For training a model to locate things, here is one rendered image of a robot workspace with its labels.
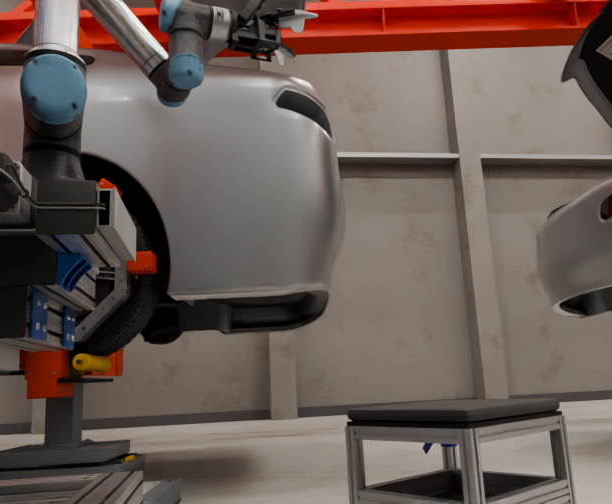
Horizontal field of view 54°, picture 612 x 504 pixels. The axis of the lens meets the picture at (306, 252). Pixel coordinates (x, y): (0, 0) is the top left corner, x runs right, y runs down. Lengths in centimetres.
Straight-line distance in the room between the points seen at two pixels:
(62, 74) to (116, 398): 647
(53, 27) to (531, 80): 879
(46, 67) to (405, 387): 696
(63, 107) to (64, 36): 16
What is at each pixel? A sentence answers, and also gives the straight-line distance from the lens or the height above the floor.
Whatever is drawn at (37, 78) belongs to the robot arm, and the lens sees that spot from 127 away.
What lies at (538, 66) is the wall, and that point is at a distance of 992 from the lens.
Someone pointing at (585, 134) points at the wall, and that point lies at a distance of 981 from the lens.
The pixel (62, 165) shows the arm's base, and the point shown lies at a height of 87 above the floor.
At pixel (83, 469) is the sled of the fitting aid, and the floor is 16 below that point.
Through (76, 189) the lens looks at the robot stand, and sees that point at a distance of 103.
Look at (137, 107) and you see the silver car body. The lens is 248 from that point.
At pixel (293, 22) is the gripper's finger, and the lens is 149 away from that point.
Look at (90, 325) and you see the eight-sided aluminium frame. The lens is 219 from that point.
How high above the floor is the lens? 40
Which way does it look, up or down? 12 degrees up
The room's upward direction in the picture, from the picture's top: 3 degrees counter-clockwise
